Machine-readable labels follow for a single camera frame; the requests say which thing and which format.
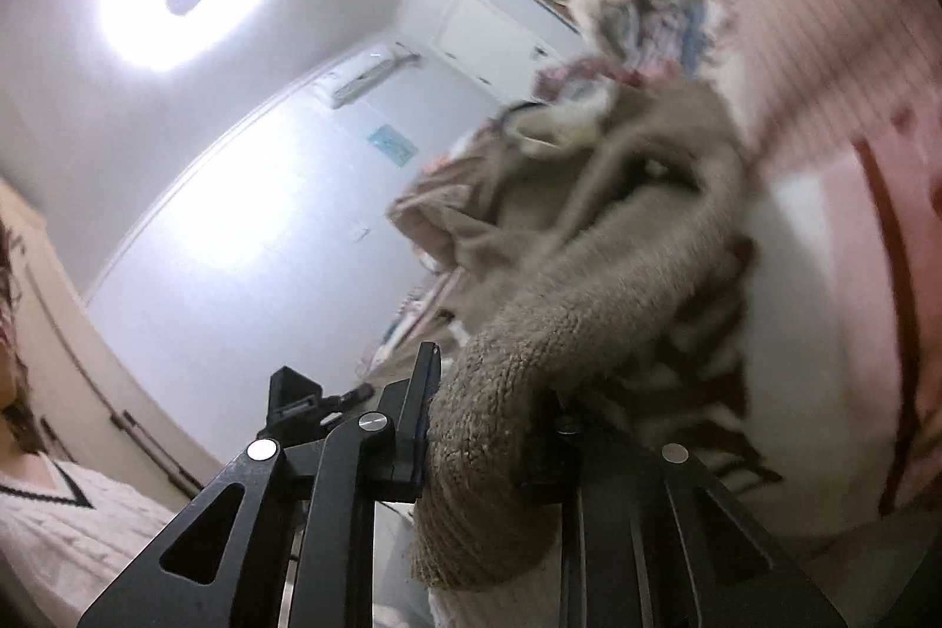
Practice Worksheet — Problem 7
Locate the pile of mixed clothes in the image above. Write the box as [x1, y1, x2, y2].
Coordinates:
[533, 0, 733, 99]

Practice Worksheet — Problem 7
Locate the pink striped blanket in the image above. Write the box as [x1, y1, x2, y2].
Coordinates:
[692, 0, 942, 570]

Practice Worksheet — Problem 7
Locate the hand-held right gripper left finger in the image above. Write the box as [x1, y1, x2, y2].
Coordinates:
[77, 341, 443, 628]

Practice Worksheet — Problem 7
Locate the black box-shaped device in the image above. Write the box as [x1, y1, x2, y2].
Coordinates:
[256, 366, 375, 441]

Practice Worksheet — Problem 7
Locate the wall pipe with brackets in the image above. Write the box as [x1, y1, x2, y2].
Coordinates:
[69, 334, 203, 500]

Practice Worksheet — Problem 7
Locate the white door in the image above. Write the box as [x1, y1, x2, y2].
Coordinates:
[437, 0, 586, 94]

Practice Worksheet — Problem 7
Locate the beige fleece garment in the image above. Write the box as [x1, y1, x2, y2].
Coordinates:
[397, 79, 759, 589]

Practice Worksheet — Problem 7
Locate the light blue wall poster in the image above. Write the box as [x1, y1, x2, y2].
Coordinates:
[366, 124, 417, 167]

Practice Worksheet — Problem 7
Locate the pinkish beige cloth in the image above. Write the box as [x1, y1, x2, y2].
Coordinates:
[386, 146, 509, 270]

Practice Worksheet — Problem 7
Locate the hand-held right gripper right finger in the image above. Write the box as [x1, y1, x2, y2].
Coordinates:
[519, 391, 849, 628]

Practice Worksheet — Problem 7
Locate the white wall air conditioner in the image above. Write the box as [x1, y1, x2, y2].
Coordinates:
[324, 43, 420, 110]

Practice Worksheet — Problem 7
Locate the person's white knit sweater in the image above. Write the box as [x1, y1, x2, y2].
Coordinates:
[0, 451, 181, 628]

